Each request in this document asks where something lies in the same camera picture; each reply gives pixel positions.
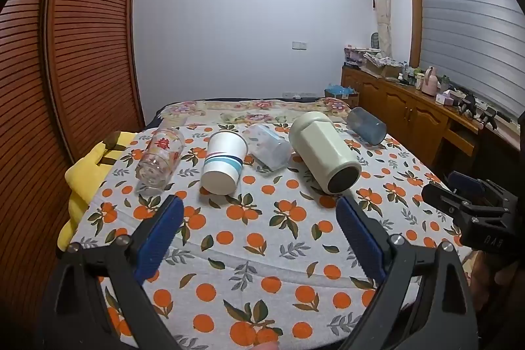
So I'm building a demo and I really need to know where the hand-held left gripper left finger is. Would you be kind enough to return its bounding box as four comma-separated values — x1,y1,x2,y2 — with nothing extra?
39,195,185,350

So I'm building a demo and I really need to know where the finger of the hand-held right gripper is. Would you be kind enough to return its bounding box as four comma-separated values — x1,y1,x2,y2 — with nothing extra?
422,183,509,225
447,170,513,207

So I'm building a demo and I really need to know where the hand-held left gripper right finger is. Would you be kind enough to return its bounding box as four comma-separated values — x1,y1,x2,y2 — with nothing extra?
336,196,479,350

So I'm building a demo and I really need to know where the clear glass cup red print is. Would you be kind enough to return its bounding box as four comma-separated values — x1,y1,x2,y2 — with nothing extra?
135,126,185,196

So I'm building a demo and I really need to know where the white striped paper cup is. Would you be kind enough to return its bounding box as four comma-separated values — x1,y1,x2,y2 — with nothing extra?
200,130,249,195

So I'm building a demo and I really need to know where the blue translucent cup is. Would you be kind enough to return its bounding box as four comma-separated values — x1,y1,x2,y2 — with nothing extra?
347,107,387,146

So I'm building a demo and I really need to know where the clear plastic cup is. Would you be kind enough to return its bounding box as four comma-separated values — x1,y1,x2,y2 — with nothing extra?
244,124,293,172

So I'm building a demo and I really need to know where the wooden sideboard cabinet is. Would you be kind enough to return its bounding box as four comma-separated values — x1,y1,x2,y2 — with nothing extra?
341,65,521,172

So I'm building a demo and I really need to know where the yellow plush toy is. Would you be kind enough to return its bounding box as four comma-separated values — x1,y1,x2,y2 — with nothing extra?
57,131,138,251

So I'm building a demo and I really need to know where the orange fruit print blanket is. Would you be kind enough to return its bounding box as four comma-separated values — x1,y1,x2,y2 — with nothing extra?
68,122,472,348

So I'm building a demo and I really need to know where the cream faceted mug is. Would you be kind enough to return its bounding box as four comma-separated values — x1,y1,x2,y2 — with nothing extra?
288,111,362,195

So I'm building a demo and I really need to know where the pink kettle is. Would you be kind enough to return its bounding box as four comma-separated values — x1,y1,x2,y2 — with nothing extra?
422,66,439,96

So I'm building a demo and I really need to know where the cardboard box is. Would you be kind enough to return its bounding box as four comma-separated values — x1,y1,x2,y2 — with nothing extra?
364,54,403,78

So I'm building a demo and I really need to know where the box of blue items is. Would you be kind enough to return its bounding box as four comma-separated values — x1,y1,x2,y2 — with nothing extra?
324,85,361,108

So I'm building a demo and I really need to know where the floral quilt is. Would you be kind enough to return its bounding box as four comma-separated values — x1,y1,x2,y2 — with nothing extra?
158,97,357,128

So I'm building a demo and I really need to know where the grey window blind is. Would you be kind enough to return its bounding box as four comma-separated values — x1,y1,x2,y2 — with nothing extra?
416,0,525,121

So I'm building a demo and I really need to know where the wooden louvered wardrobe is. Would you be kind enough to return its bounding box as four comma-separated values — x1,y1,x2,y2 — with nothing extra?
0,0,146,252

